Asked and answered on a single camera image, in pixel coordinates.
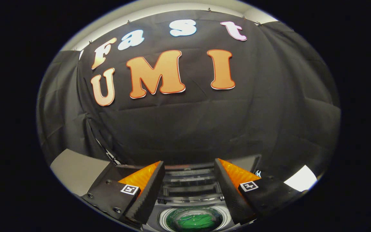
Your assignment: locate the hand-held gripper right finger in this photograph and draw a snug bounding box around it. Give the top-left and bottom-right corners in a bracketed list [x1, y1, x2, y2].
[214, 159, 302, 226]

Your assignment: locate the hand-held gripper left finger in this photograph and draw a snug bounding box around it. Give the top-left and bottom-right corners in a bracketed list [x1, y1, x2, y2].
[81, 161, 166, 226]

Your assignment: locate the grey washing machine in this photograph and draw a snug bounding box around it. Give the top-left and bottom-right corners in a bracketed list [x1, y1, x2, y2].
[113, 155, 262, 232]

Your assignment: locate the dark transparent washing machine lid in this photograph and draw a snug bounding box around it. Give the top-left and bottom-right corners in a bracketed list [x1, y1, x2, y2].
[158, 163, 226, 207]

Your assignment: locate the green polo shirt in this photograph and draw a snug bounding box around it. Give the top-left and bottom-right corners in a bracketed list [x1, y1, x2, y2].
[174, 213, 218, 230]

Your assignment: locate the white side table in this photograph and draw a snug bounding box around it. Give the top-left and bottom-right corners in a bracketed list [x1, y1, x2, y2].
[284, 165, 317, 192]

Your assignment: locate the grey side table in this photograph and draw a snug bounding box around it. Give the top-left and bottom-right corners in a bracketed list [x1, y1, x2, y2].
[50, 149, 118, 197]

